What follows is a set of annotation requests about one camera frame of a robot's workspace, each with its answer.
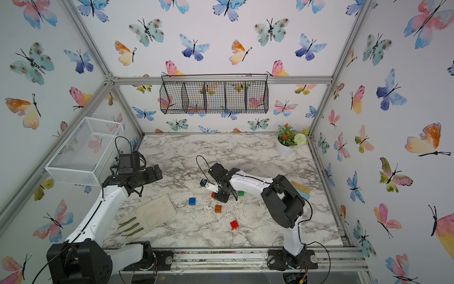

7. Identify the small red lego brick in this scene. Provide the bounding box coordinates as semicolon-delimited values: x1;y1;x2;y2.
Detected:
230;220;239;230

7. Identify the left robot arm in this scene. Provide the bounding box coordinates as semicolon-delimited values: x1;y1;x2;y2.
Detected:
47;164;163;284

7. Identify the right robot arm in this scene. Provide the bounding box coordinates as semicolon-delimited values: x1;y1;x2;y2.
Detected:
200;163;309;257

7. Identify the white mesh basket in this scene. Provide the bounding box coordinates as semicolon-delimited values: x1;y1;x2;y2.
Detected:
44;117;124;186

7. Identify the potted flower plant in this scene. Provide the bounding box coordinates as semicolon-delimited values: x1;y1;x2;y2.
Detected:
277;124;311;157

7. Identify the tan and teal sponge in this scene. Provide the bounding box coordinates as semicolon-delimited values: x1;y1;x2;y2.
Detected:
291;181;312;200

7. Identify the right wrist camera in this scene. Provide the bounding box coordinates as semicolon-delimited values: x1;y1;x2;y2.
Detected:
200;179;219;193

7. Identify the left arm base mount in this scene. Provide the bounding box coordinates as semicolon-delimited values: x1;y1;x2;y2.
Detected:
123;241;175;272

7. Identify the aluminium front rail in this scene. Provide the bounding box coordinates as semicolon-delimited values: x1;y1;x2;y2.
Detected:
70;247;370;275

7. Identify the black wire basket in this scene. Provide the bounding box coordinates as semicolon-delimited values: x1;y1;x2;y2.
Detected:
158;73;269;115

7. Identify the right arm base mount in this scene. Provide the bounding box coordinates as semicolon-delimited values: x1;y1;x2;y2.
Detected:
267;248;318;272

